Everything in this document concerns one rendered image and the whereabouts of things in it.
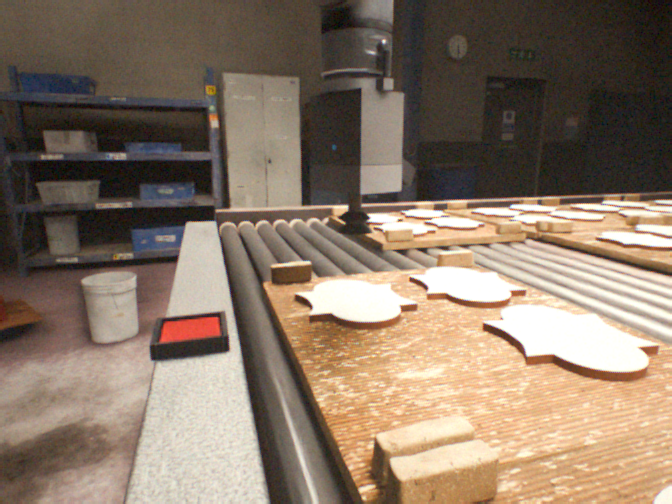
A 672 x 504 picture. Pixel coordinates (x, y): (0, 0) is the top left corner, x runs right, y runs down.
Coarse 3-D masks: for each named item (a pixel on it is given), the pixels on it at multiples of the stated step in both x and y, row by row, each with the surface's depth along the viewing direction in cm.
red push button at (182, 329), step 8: (184, 320) 49; (192, 320) 49; (200, 320) 49; (208, 320) 49; (216, 320) 49; (168, 328) 47; (176, 328) 47; (184, 328) 47; (192, 328) 47; (200, 328) 47; (208, 328) 47; (216, 328) 47; (168, 336) 45; (176, 336) 45; (184, 336) 45; (192, 336) 45; (200, 336) 45
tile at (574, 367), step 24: (504, 312) 47; (528, 312) 47; (552, 312) 47; (504, 336) 43; (528, 336) 41; (552, 336) 41; (576, 336) 41; (600, 336) 41; (624, 336) 41; (528, 360) 37; (552, 360) 38; (576, 360) 36; (600, 360) 36; (624, 360) 36
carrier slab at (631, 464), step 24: (576, 456) 26; (600, 456) 26; (624, 456) 26; (648, 456) 26; (504, 480) 24; (528, 480) 24; (552, 480) 24; (576, 480) 24; (600, 480) 24; (624, 480) 24; (648, 480) 24
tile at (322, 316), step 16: (320, 288) 55; (336, 288) 55; (352, 288) 55; (368, 288) 55; (384, 288) 55; (320, 304) 49; (336, 304) 49; (352, 304) 49; (368, 304) 49; (384, 304) 49; (400, 304) 50; (416, 304) 50; (320, 320) 47; (336, 320) 46; (352, 320) 45; (368, 320) 45; (384, 320) 45
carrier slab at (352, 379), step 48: (288, 288) 58; (528, 288) 59; (288, 336) 43; (336, 336) 43; (384, 336) 43; (432, 336) 43; (480, 336) 43; (336, 384) 34; (384, 384) 34; (432, 384) 34; (480, 384) 34; (528, 384) 34; (576, 384) 34; (624, 384) 35; (336, 432) 29; (480, 432) 29; (528, 432) 29; (576, 432) 29; (624, 432) 29
